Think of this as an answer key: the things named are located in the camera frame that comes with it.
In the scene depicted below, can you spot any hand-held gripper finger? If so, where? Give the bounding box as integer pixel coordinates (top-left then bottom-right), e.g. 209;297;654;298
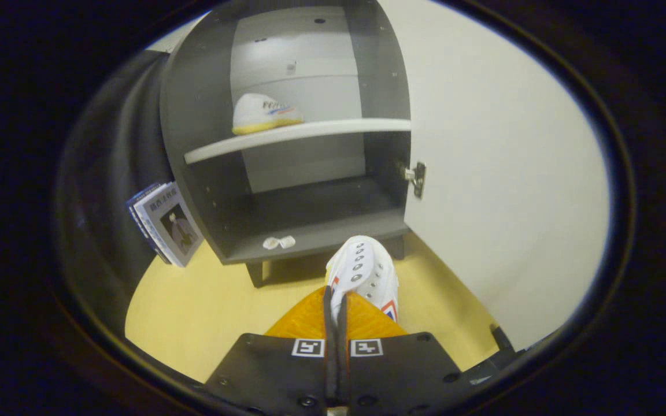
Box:
205;285;338;416
337;291;464;416

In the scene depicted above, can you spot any white shoe with eyelets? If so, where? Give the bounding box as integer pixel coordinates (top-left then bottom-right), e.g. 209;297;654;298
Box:
325;235;399;324

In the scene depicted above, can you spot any white shoe cabinet door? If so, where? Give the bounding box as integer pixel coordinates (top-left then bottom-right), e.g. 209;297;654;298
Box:
376;0;611;351

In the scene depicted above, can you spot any dark grey shoe cabinet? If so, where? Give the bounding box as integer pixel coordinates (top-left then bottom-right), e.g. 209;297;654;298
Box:
160;0;412;288

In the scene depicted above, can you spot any white shoe with yellow sole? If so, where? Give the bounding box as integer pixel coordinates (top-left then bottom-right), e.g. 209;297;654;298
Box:
232;93;304;136

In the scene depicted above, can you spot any metal door hinge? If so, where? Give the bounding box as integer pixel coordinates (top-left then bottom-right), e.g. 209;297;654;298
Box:
404;161;427;200

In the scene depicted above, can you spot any small white crumpled paper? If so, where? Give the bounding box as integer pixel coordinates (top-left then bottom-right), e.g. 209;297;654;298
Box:
262;235;297;251

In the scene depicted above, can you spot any blue cover book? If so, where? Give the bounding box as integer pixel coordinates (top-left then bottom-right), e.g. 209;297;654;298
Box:
125;182;172;265

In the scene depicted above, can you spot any black backdrop cloth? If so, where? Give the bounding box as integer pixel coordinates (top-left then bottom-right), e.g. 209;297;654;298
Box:
55;51;175;336

